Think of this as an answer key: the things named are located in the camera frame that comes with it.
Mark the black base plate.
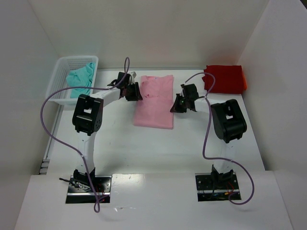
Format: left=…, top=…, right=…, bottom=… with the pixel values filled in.
left=195, top=173, right=241, bottom=202
left=64, top=176, right=112, bottom=204

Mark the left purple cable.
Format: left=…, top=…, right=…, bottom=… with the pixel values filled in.
left=40, top=57, right=131, bottom=214

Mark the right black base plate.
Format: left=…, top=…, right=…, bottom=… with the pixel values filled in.
left=195, top=173, right=241, bottom=202

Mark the red folded t shirt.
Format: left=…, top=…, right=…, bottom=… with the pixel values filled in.
left=202, top=65, right=247, bottom=94

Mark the white cable chain segment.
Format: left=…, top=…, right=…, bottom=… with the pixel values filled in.
left=39, top=159, right=50, bottom=175

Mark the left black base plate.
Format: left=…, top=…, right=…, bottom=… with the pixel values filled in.
left=64, top=176, right=112, bottom=204

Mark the white plastic basket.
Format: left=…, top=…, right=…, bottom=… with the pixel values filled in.
left=46, top=56, right=99, bottom=105

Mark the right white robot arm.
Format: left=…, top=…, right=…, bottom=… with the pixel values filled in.
left=170, top=84, right=248, bottom=188

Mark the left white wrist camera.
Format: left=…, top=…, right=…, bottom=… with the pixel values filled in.
left=129, top=71, right=137, bottom=79

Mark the pink polo shirt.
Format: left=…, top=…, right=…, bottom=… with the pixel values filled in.
left=133, top=75, right=174, bottom=129

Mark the teal t shirt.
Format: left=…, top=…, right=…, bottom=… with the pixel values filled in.
left=66, top=62, right=95, bottom=98

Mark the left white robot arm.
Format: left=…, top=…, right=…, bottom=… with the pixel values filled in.
left=72, top=72, right=142, bottom=187

